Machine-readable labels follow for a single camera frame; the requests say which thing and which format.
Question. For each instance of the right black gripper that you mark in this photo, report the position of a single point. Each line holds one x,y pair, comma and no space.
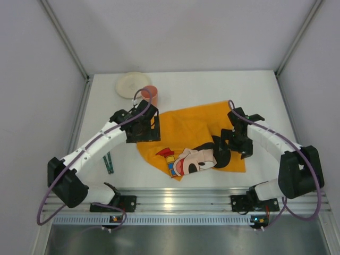
226,137

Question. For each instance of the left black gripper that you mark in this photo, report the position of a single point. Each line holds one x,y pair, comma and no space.
150,134

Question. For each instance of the orange cartoon placemat cloth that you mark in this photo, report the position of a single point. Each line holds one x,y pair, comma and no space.
189,142

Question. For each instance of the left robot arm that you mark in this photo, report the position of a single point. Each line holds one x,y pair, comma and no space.
66,176

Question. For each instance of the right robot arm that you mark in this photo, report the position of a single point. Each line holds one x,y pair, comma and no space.
299,171

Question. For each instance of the pink plastic cup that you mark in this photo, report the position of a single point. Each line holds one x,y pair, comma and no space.
150,93

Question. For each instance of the cream round plate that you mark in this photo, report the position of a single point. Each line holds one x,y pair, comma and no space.
128,84

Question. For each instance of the steel spoon teal handle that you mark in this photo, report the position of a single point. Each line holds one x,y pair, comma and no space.
109,163

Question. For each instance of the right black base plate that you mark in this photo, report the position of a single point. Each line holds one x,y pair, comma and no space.
243,204

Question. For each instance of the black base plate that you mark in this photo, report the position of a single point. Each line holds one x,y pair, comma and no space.
125,202
243,204

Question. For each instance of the aluminium mounting rail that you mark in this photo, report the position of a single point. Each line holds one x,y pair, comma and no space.
179,201

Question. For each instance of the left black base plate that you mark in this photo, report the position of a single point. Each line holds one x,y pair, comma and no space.
125,202

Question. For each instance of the white slotted cable duct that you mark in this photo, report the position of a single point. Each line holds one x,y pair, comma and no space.
141,220

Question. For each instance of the left aluminium frame post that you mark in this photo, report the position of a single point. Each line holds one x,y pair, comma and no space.
64,37

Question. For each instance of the aluminium frame post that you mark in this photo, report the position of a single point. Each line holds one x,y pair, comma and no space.
307,21
64,37

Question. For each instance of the right aluminium frame post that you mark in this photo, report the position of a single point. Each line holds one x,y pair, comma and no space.
307,21

